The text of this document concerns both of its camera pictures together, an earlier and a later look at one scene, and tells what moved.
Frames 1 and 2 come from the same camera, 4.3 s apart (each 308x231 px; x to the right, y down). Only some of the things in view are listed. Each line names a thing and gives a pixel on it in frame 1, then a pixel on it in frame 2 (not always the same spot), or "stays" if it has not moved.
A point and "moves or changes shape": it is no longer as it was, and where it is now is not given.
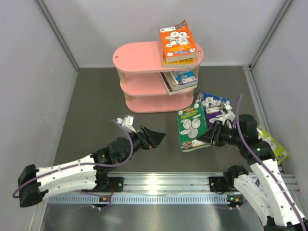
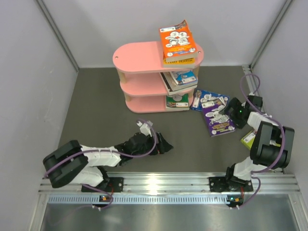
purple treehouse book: x=212 y=112 moves or changes shape
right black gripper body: x=223 y=134 to x=236 y=116
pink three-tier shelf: x=139 y=63 stays
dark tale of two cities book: x=172 y=85 stays
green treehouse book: x=192 y=123 to x=177 y=102
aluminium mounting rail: x=173 y=188 stays
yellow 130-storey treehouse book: x=185 y=62 stays
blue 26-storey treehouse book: x=185 y=77 stays
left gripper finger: x=156 y=138 to x=165 y=146
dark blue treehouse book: x=211 y=100 to x=201 y=96
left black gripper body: x=139 y=142 to x=156 y=150
